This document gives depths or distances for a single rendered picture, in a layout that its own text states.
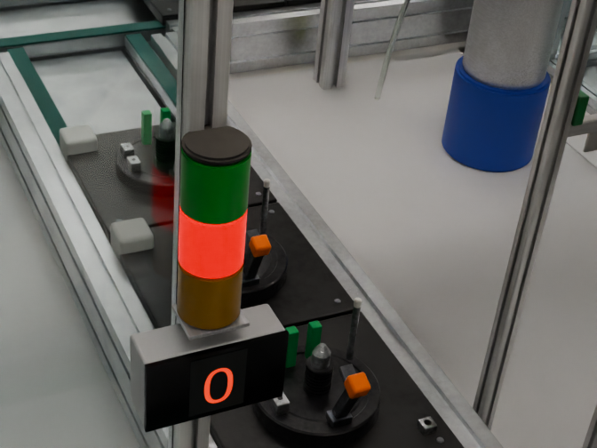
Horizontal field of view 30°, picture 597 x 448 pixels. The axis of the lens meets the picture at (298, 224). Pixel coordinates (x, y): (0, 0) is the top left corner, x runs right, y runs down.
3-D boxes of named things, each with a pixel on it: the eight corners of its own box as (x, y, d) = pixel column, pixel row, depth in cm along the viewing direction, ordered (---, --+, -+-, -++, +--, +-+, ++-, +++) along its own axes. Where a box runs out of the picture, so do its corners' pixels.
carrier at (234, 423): (462, 461, 119) (483, 375, 112) (256, 526, 110) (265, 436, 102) (359, 322, 136) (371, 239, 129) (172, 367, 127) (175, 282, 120)
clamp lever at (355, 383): (351, 419, 116) (372, 388, 110) (334, 424, 116) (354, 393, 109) (338, 388, 118) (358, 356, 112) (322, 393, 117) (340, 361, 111)
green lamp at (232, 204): (258, 218, 81) (262, 161, 78) (194, 230, 79) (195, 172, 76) (232, 181, 85) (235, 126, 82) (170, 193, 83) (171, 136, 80)
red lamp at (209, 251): (253, 271, 84) (258, 219, 81) (191, 285, 82) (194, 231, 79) (228, 235, 88) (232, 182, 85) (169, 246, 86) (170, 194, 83)
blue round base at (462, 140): (550, 164, 188) (570, 86, 179) (472, 180, 182) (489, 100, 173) (499, 119, 199) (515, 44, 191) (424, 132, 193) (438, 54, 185)
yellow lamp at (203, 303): (250, 322, 87) (253, 273, 84) (189, 336, 85) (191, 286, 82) (226, 284, 91) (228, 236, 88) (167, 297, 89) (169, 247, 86)
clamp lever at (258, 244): (258, 280, 134) (272, 247, 128) (243, 284, 133) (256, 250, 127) (249, 255, 136) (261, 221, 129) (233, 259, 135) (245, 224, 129)
